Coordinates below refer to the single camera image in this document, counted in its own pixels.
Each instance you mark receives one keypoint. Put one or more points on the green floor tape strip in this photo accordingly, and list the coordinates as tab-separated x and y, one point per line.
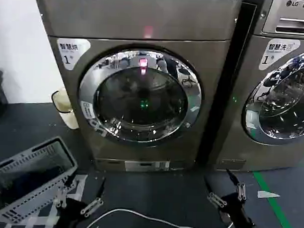
273	208

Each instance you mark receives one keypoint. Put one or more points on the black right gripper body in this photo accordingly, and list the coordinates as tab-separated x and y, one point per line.
234	209

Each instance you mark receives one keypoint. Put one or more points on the round glass washer door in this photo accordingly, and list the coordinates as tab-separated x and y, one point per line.
284	103

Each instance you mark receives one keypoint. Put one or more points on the grey front-load washer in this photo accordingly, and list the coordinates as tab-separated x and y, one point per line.
240	152

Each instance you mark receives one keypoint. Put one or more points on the white paper scrap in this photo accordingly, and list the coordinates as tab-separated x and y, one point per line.
267	194

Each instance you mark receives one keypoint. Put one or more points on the grey front-load dryer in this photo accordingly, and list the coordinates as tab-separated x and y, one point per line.
145	13

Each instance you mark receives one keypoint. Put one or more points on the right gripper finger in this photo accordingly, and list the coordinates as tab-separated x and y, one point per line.
240	191
217	199

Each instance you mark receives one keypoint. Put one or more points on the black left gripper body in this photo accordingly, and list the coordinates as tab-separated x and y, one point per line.
72	213

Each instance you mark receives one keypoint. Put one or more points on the round glass dryer door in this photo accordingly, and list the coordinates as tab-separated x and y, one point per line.
140	98

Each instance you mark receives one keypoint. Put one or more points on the black white checkered cloth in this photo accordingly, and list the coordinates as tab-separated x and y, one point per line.
47	215

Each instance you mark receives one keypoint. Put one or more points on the white number label sticker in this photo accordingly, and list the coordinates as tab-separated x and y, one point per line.
71	53
276	53

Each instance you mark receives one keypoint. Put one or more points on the grey perforated laundry basket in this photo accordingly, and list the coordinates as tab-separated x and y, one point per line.
36	198

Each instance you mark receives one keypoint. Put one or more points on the small beige waste bin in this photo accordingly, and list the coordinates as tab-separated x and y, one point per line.
67	113

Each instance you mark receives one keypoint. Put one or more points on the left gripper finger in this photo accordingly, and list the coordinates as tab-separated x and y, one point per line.
61	197
92	206

